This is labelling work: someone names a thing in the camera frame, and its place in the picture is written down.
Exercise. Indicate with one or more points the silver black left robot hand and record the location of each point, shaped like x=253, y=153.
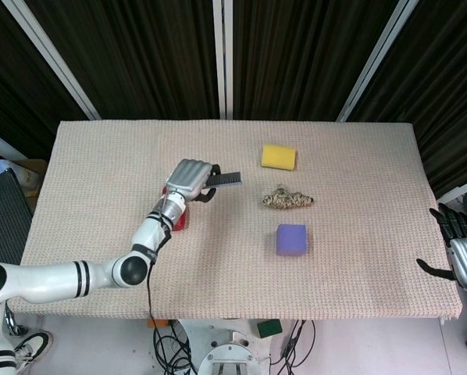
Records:
x=186, y=176

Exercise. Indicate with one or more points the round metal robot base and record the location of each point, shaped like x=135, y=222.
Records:
x=231, y=355

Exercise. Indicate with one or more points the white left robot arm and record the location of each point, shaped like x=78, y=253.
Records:
x=42, y=279

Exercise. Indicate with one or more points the red ketchup bottle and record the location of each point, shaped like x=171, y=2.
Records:
x=182, y=222

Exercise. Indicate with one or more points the yellow sponge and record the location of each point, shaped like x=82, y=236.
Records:
x=277, y=157

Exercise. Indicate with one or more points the beige woven table cloth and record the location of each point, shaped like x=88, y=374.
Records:
x=233, y=281

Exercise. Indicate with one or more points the purple foam block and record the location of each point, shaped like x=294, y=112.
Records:
x=291, y=239

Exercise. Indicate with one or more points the dark pleated curtain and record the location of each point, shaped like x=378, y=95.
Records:
x=444, y=97
x=296, y=58
x=11, y=78
x=140, y=58

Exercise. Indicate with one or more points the orange block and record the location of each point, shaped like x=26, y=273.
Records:
x=159, y=323

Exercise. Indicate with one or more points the cardboard box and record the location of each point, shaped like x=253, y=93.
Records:
x=30, y=172

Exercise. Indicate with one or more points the green sponge block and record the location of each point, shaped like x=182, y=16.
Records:
x=269, y=329

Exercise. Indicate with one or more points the black mesh chair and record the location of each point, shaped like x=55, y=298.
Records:
x=1, y=218

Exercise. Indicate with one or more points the chrome leg with caster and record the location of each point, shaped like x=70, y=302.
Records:
x=11, y=320

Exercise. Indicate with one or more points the black and white shoe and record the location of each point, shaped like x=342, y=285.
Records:
x=34, y=345

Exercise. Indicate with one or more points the white partition frame post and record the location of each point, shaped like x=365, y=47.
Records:
x=54, y=58
x=222, y=58
x=374, y=62

